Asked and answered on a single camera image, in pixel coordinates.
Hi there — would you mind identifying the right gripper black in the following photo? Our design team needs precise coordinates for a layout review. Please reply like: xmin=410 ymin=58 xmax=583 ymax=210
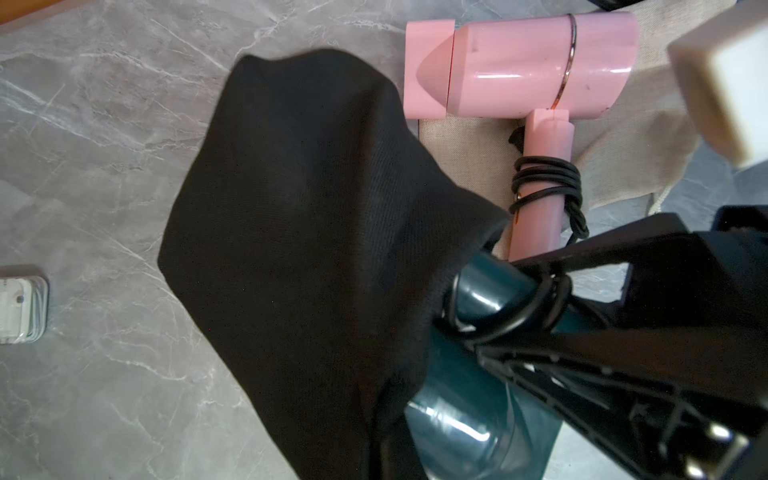
xmin=477 ymin=206 xmax=767 ymax=479

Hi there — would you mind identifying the dark green hair dryer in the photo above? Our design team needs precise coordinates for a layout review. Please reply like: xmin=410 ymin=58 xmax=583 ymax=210
xmin=405 ymin=252 xmax=589 ymax=479

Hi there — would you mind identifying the black cloth bag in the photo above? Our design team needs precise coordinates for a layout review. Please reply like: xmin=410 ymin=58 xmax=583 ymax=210
xmin=158 ymin=49 xmax=508 ymax=479

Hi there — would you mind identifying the pink hair dryer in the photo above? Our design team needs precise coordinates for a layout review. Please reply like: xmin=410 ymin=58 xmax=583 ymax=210
xmin=404 ymin=12 xmax=639 ymax=262

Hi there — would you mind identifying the white earbuds case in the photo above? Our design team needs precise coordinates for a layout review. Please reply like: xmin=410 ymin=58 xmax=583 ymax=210
xmin=1 ymin=276 xmax=49 ymax=345

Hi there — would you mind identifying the beige drawstring bag under pink dryer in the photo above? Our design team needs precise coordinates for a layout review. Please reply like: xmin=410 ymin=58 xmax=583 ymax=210
xmin=418 ymin=1 xmax=734 ymax=212

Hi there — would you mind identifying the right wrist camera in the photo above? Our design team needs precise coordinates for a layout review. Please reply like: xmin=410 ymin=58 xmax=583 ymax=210
xmin=667 ymin=1 xmax=767 ymax=170

